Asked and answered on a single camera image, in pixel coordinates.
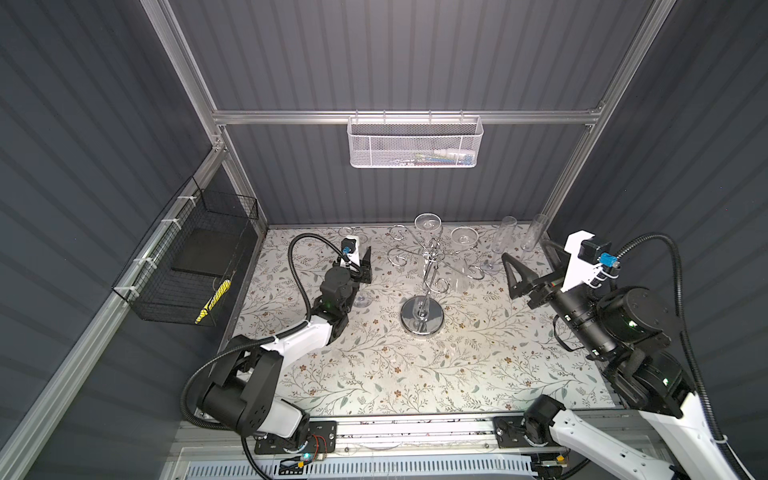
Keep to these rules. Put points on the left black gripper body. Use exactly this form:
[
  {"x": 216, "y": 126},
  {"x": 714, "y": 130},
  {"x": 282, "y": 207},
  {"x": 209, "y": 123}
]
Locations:
[{"x": 355, "y": 279}]

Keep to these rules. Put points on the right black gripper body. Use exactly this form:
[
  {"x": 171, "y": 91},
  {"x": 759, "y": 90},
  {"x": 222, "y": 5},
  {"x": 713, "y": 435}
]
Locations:
[{"x": 545, "y": 292}]

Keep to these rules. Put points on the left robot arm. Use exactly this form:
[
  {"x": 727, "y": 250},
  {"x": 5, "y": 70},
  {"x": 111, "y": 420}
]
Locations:
[{"x": 239, "y": 392}]

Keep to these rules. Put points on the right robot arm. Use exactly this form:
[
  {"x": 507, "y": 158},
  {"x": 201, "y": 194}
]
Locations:
[{"x": 627, "y": 332}]

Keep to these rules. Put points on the chrome wine glass rack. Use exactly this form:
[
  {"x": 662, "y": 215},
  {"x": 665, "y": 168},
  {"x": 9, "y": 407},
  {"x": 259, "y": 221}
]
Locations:
[{"x": 422, "y": 315}]

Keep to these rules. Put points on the yellow black striped object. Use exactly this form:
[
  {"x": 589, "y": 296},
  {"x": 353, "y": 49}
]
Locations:
[{"x": 213, "y": 300}]

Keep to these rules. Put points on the items in white basket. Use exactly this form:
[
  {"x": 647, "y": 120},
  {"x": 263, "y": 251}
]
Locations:
[{"x": 450, "y": 157}]

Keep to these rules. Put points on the black pad in basket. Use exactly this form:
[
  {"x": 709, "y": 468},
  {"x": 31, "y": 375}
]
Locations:
[{"x": 208, "y": 253}]

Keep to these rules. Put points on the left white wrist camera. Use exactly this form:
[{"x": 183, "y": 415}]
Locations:
[{"x": 350, "y": 247}]

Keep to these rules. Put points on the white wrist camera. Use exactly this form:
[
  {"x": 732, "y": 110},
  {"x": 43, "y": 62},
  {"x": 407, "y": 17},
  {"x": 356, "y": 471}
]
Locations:
[
  {"x": 590, "y": 263},
  {"x": 350, "y": 247}
]

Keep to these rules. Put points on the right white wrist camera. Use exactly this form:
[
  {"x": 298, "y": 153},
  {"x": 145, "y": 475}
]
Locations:
[{"x": 590, "y": 263}]

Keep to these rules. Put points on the white mesh wall basket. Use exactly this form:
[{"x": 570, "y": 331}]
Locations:
[{"x": 373, "y": 141}]

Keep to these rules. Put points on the black wire wall basket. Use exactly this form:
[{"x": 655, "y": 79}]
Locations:
[{"x": 156, "y": 293}]

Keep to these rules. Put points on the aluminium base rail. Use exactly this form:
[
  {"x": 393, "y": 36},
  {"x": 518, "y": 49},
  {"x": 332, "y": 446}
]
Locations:
[{"x": 417, "y": 433}]

